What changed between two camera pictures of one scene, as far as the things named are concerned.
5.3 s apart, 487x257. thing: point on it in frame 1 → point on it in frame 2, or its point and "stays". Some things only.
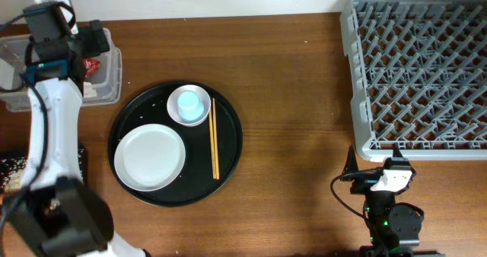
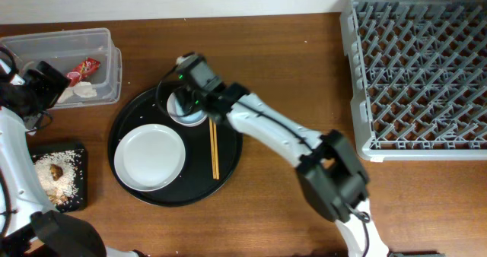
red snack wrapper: [90, 66] stays
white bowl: [189, 105] stays
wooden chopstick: [216, 143] stays
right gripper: [351, 164] → [189, 99]
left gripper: [96, 38] → [52, 89]
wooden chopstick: [211, 144] stays
